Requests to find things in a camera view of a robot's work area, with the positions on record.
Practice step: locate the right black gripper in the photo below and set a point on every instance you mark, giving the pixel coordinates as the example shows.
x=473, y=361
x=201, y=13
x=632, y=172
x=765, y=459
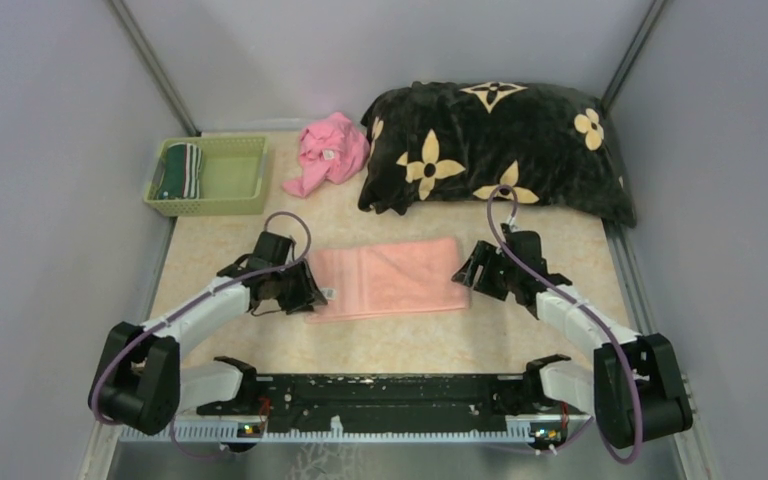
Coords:
x=483, y=254

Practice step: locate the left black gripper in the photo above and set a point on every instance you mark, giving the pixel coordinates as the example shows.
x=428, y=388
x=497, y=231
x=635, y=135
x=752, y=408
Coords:
x=306, y=295

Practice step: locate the light salmon pink towel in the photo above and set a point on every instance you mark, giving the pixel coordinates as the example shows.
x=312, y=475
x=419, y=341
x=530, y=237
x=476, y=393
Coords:
x=388, y=279

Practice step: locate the black blanket with beige flowers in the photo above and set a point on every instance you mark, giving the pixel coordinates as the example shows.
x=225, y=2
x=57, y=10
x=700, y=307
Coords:
x=532, y=143

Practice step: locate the green white striped towel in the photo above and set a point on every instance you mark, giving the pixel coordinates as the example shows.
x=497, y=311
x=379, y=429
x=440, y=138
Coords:
x=182, y=169

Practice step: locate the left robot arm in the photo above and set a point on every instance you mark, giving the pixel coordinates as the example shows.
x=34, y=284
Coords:
x=140, y=382

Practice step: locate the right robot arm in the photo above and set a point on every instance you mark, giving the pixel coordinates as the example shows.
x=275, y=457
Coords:
x=633, y=388

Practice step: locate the green perforated plastic basket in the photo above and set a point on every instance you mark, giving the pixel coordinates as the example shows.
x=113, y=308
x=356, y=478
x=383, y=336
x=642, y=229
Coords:
x=235, y=178

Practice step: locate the bright pink crumpled towel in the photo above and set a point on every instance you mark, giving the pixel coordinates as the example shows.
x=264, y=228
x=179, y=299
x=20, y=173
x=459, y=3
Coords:
x=332, y=149

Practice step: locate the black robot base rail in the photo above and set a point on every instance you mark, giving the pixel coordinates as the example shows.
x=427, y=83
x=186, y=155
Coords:
x=470, y=408

